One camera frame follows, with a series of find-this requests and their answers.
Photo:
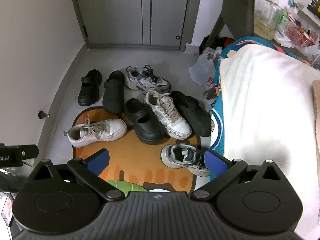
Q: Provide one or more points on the orange box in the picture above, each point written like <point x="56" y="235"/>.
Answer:
<point x="228" y="42"/>

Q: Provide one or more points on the black yellow box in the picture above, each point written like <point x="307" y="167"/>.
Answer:
<point x="313" y="6"/>

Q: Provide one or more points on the printed paper box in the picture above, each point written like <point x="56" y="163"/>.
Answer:
<point x="6" y="210"/>

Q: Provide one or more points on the blue printed bed sheet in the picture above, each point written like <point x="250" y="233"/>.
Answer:
<point x="217" y="120"/>

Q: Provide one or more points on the black bag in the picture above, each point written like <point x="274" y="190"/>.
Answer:
<point x="208" y="42"/>

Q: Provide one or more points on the dark green cabinet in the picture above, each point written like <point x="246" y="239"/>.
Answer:
<point x="237" y="10"/>

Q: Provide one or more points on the grey blue running sneaker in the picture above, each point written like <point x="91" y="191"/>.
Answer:
<point x="170" y="161"/>
<point x="150" y="82"/>

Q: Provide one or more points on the glass jar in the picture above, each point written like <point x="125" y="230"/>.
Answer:
<point x="267" y="22"/>

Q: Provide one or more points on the clear red printed packet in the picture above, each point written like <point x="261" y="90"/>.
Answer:
<point x="297" y="35"/>

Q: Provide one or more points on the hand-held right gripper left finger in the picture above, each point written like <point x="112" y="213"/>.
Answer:
<point x="98" y="161"/>

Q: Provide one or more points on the orange carrot floor mat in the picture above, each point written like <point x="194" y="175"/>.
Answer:
<point x="140" y="160"/>

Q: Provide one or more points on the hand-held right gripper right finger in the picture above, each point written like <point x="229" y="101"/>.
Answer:
<point x="215" y="162"/>

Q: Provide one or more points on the white patterned lace sneaker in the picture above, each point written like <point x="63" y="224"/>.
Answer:
<point x="178" y="127"/>
<point x="110" y="130"/>

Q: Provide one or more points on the black wall door stopper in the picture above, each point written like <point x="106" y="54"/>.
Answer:
<point x="43" y="115"/>

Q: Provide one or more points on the white blanket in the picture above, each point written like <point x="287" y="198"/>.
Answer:
<point x="270" y="105"/>

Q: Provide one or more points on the black lined clog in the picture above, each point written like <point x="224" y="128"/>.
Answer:
<point x="197" y="122"/>
<point x="113" y="102"/>

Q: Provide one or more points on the white plastic bag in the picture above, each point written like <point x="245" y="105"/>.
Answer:
<point x="203" y="67"/>

